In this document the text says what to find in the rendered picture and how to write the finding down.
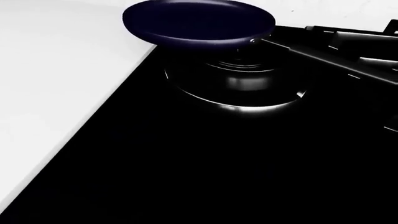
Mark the black cast iron grate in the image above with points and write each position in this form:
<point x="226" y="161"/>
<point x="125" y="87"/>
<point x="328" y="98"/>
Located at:
<point x="357" y="39"/>

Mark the round gas burner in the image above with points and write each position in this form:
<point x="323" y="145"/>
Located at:
<point x="239" y="81"/>

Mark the dark blue frying pan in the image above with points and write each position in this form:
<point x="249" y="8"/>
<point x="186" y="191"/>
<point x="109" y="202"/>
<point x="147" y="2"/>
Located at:
<point x="199" y="23"/>

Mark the black glass stove top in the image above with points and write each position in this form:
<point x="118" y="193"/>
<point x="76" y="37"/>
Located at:
<point x="186" y="163"/>

